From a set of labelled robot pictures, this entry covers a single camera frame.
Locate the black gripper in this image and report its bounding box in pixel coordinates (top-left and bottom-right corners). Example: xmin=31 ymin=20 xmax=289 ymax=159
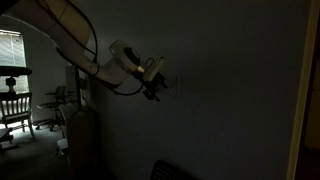
xmin=143 ymin=73 xmax=168 ymax=102

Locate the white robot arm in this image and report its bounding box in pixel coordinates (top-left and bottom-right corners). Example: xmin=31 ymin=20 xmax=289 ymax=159
xmin=0 ymin=0 xmax=164 ymax=100

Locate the black perforated chair back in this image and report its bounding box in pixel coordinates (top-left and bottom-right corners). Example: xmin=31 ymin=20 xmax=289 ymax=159
xmin=150 ymin=160 xmax=196 ymax=180

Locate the wooden cabinet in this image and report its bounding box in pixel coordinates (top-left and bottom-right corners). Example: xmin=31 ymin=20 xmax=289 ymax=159
xmin=61 ymin=106 xmax=96 ymax=169

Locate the black office swivel chair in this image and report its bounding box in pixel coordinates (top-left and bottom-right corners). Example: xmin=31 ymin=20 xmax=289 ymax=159
xmin=36 ymin=86 xmax=67 ymax=132

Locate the white paper on floor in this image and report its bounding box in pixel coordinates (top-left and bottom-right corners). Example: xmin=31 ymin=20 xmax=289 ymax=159
xmin=57 ymin=138 xmax=69 ymax=155

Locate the wooden slat chair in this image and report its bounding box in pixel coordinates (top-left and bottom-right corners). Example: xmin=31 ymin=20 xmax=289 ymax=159
xmin=0 ymin=92 xmax=35 ymax=137

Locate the dark round stand table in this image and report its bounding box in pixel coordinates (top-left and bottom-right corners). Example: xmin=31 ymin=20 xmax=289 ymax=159
xmin=0 ymin=66 xmax=32 ymax=94

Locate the window with blinds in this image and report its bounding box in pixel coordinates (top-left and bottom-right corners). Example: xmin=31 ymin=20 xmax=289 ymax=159
xmin=0 ymin=30 xmax=29 ymax=93

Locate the white wall switch plate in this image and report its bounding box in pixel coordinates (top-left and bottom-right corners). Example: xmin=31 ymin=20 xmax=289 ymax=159
xmin=168 ymin=76 xmax=181 ymax=97

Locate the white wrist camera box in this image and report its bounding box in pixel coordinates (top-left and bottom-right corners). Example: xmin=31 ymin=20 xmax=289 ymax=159
xmin=143 ymin=57 xmax=164 ymax=82

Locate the cream door frame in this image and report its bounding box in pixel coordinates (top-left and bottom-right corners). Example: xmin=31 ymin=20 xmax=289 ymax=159
xmin=286 ymin=0 xmax=320 ymax=180

